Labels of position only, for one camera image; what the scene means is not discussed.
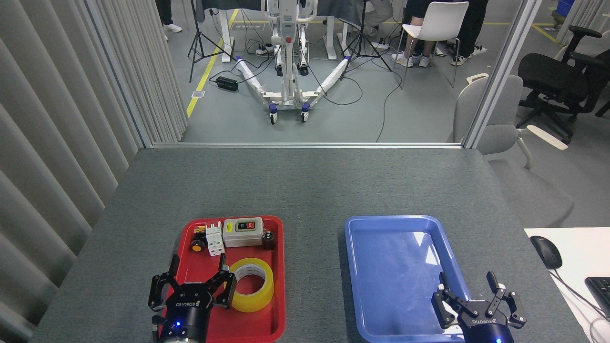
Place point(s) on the grey push button switch box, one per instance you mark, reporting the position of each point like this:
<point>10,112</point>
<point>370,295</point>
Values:
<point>243,236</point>

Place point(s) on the white desk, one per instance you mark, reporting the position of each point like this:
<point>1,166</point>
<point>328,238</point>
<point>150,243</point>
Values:
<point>581,252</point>

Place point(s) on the black computer mouse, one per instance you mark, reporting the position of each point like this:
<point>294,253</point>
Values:
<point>546,251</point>

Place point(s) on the white circuit breaker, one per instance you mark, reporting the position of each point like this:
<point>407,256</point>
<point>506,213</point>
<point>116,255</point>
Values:
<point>215,240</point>

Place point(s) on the silver aluminium post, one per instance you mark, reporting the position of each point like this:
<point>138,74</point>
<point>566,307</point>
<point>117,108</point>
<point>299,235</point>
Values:
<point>500,76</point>

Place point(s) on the standing person in dark trousers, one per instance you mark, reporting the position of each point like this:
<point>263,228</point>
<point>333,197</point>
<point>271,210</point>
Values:
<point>472,28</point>

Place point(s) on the red plastic tray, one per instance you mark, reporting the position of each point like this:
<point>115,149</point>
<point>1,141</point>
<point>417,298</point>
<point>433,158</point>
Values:
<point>248,324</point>

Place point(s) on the blue bin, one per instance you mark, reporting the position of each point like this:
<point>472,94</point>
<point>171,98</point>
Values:
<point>564,9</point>

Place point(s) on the seated person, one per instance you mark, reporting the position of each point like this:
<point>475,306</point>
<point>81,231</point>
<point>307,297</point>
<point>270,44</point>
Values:
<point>425,52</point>

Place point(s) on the black office chair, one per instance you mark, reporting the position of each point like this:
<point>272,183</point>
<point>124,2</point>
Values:
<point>548,78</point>

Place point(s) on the small black cylindrical switch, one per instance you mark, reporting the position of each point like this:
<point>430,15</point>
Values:
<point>269,240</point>

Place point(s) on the blue plastic tray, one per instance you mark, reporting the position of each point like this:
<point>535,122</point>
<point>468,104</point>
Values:
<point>395,276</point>

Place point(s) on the white plastic chair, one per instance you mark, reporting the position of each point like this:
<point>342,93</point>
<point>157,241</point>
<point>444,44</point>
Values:
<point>441,21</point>

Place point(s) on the person with white shoes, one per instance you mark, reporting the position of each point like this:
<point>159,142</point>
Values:
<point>165,12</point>

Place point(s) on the black power brick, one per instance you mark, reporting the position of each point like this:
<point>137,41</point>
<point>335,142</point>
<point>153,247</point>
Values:
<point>227,84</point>

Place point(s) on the yellow tape roll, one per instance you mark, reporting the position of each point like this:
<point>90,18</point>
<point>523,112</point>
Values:
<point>259,299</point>

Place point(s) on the white stand on wheels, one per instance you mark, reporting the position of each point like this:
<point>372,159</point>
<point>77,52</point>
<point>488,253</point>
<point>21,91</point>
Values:
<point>289,71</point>

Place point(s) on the grey padded chair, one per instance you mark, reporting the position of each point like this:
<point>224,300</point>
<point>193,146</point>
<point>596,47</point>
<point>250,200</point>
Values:
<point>510,138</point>

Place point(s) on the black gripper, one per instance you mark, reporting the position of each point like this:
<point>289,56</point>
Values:
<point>188,312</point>
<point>486,328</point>

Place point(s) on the yellow push button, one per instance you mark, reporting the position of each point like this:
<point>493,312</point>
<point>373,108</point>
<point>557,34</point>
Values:
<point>197,246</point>

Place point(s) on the black tripod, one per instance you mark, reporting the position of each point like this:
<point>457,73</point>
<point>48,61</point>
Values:
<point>360,43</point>
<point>196,38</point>

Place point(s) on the black keyboard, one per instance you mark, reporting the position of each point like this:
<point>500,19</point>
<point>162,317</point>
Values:
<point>600,293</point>

